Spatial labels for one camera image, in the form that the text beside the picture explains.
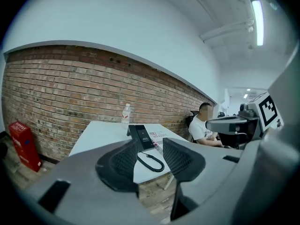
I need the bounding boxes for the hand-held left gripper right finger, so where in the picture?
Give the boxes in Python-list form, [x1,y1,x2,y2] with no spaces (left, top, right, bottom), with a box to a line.
[162,137,206,221]

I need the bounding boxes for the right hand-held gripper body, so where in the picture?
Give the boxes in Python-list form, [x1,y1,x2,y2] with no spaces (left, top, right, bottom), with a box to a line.
[236,91,285,141]

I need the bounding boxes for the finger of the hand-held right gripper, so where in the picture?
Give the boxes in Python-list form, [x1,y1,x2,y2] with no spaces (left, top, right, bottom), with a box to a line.
[205,115,246,134]

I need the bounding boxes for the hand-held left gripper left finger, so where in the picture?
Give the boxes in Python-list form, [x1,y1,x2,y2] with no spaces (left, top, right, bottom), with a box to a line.
[95,139,140,193]

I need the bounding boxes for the black telephone handset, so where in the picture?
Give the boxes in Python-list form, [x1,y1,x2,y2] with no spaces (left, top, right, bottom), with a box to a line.
[128,125,144,152]

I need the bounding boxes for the black telephone base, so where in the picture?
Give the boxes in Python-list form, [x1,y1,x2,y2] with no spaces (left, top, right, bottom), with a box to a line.
[127,124,156,152]

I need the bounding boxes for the white table leg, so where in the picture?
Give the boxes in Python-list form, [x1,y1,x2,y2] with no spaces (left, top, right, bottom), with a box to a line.
[163,174,175,191]

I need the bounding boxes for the black office chair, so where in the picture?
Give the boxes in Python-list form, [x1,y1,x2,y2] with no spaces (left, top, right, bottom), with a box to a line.
[184,110,200,143]

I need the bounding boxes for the printed paper leaflet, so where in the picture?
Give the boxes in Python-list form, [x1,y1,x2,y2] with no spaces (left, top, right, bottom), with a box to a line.
[148,130,170,156]

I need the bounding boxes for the clear plastic water bottle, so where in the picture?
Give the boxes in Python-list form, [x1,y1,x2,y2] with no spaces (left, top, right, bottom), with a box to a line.
[121,103,131,129]

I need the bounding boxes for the white ceiling pipes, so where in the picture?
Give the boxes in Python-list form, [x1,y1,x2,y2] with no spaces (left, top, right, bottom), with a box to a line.
[199,19,255,43]

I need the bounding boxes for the red cabinet box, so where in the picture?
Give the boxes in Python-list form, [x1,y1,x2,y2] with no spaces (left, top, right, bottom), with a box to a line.
[8,121,43,173]

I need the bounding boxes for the long ceiling tube light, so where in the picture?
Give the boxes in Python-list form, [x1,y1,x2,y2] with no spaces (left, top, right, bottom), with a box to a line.
[250,0,265,47]

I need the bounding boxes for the black coiled telephone cord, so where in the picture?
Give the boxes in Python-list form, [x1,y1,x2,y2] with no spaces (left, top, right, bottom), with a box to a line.
[136,150,165,173]

